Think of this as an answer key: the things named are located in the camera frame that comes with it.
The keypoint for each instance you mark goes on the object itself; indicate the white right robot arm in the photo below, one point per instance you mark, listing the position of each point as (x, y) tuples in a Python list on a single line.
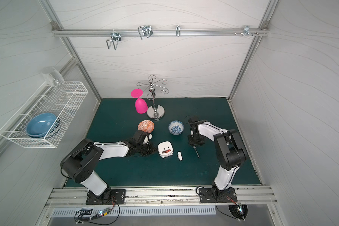
[(229, 146)]

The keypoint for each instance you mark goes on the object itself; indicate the clear wine glass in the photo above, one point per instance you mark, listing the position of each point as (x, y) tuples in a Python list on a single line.
[(52, 77)]

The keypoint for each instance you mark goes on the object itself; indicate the metal loop hook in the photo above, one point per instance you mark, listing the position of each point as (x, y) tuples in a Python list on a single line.
[(145, 31)]

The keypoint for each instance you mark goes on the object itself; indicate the left base wiring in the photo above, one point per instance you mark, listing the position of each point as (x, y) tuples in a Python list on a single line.
[(96, 214)]

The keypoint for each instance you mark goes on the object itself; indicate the pink plastic goblet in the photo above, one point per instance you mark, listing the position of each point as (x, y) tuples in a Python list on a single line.
[(140, 104)]

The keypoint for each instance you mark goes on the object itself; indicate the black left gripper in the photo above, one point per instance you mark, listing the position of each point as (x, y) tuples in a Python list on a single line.
[(146, 148)]

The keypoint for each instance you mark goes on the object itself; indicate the orange patterned bowl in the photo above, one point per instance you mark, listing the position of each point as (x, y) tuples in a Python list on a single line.
[(146, 126)]

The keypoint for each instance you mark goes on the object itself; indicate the metal corner hook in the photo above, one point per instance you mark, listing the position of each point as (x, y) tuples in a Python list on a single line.
[(246, 32)]

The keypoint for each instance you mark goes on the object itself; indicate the white alarm clock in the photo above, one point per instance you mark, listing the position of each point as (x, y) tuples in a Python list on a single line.
[(163, 147)]

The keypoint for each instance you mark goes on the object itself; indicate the chrome glass holder stand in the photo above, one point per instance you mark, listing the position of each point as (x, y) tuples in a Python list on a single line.
[(155, 111)]

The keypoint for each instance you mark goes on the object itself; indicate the white wire basket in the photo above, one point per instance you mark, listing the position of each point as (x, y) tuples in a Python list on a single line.
[(63, 101)]

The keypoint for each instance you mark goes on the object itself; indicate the small metal hook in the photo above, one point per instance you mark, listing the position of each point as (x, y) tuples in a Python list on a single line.
[(178, 31)]

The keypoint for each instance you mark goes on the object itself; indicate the base wiring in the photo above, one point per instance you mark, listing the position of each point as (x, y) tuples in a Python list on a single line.
[(96, 214), (231, 210)]

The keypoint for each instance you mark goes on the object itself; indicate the white battery cover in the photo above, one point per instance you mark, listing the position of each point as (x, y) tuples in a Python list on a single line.
[(180, 156)]

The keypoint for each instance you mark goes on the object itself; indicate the metal double hook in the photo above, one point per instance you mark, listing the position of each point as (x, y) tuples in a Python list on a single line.
[(113, 41)]

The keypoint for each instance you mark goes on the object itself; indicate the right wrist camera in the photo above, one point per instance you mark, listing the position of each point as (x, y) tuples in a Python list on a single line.
[(193, 122)]

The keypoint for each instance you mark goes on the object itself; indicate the right base wiring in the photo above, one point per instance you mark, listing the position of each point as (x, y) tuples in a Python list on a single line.
[(231, 210)]

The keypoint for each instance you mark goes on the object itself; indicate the blue ceramic bowl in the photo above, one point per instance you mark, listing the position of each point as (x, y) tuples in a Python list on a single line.
[(42, 124)]

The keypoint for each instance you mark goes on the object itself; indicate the blue white patterned bowl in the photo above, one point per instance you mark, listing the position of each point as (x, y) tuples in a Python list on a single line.
[(176, 127)]

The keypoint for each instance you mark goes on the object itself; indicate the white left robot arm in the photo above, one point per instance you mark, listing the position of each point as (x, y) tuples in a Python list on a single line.
[(81, 162)]

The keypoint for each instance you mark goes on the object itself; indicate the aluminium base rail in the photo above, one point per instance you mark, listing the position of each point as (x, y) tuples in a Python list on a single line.
[(163, 196)]

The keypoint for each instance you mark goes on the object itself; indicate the aluminium top rail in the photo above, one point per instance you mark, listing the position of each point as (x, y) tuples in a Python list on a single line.
[(156, 32)]

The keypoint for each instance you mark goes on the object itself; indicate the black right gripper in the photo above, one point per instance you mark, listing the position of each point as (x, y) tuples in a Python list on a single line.
[(195, 140)]

